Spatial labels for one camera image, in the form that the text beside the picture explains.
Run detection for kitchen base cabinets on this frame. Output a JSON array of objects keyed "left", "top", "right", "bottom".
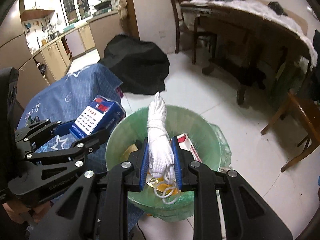
[{"left": 33, "top": 11, "right": 123, "bottom": 84}]

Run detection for grey refrigerator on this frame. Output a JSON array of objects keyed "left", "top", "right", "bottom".
[{"left": 1, "top": 0, "right": 48, "bottom": 108}]

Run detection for white cloth on table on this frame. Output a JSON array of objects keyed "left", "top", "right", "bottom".
[{"left": 181, "top": 0, "right": 318, "bottom": 67}]

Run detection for wooden chair by wall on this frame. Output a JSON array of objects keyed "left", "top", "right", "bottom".
[{"left": 169, "top": 0, "right": 218, "bottom": 65}]

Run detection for white knitted glove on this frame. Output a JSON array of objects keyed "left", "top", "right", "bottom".
[{"left": 146, "top": 91, "right": 180, "bottom": 205}]

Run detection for kitchen window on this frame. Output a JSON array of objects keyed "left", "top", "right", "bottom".
[{"left": 60, "top": 0, "right": 92, "bottom": 26}]

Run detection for black bag on floor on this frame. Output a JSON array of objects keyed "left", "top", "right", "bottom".
[{"left": 99, "top": 34, "right": 170, "bottom": 95}]

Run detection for wooden chair near bin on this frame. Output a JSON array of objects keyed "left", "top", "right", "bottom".
[{"left": 260, "top": 90, "right": 319, "bottom": 172}]

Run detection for person's left hand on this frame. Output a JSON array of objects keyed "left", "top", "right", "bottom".
[{"left": 3, "top": 200, "right": 52, "bottom": 224}]

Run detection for dark wooden dining table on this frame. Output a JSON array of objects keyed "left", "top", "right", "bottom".
[{"left": 180, "top": 2, "right": 311, "bottom": 105}]

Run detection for blue tissue pack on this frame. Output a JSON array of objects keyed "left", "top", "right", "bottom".
[{"left": 69, "top": 95, "right": 126, "bottom": 139}]

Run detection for green-lined trash bin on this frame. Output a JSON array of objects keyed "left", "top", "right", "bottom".
[{"left": 106, "top": 105, "right": 232, "bottom": 222}]

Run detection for white red medicine box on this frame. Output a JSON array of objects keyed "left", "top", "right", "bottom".
[{"left": 170, "top": 133, "right": 202, "bottom": 164}]

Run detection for black wok on stove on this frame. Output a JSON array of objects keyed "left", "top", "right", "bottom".
[{"left": 92, "top": 1, "right": 111, "bottom": 10}]

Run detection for yellow snack packet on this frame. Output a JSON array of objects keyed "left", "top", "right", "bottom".
[{"left": 146, "top": 178, "right": 180, "bottom": 199}]

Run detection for blue star-pattern tablecloth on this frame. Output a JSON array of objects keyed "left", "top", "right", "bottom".
[{"left": 17, "top": 63, "right": 144, "bottom": 239}]

